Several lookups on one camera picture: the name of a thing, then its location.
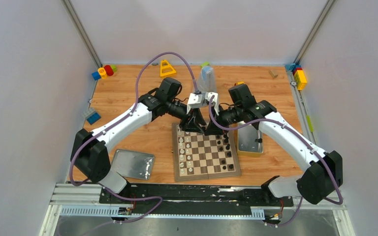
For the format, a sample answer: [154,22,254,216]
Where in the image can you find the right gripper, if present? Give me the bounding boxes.
[205,104,242,136]

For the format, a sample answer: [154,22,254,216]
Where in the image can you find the wooden chess board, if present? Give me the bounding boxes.
[171,123,241,182]

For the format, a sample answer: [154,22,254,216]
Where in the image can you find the silver metal tin box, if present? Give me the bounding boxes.
[234,125,264,157]

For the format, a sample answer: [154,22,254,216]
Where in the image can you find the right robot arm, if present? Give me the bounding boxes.
[201,84,344,205]

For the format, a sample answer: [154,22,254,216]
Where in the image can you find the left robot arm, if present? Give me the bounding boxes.
[70,77,207,203]

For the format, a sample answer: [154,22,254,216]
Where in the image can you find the clear bubble wrap bag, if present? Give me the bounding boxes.
[196,65,217,92]

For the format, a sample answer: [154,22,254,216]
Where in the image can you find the toy car blocks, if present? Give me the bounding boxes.
[234,81,245,86]

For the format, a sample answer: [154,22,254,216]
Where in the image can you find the yellow trapezoid toy block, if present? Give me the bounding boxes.
[159,59,177,78]

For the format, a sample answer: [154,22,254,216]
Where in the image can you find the green block behind bag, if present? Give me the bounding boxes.
[200,61,210,68]

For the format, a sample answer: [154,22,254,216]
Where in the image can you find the silver tin lid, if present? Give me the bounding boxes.
[112,149,155,180]

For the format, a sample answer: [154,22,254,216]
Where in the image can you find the small wooden block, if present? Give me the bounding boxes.
[269,70,279,79]

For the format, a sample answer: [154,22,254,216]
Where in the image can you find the blue lego brick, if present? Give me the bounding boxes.
[86,112,101,125]

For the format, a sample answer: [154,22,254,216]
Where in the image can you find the red cylinder block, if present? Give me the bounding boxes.
[104,64,114,77]

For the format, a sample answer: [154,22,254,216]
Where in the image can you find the stacked coloured bricks corner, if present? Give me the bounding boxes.
[284,63,307,91]

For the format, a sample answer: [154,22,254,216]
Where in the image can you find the grey lego brick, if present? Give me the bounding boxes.
[82,107,95,119]

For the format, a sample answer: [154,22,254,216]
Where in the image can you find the yellow cylinder block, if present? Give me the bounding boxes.
[98,67,108,79]

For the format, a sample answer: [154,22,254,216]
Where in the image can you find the blue cube block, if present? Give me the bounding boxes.
[92,71,101,81]

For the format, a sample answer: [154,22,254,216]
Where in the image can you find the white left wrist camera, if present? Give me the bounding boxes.
[187,92,207,111]

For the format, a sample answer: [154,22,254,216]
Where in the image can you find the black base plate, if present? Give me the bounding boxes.
[98,183,295,209]

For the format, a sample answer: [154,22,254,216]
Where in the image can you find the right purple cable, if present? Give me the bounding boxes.
[208,95,344,228]

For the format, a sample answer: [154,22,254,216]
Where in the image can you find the purple cable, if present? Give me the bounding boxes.
[208,95,344,228]
[69,52,199,225]

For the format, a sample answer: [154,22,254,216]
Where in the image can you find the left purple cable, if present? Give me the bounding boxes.
[69,52,199,225]

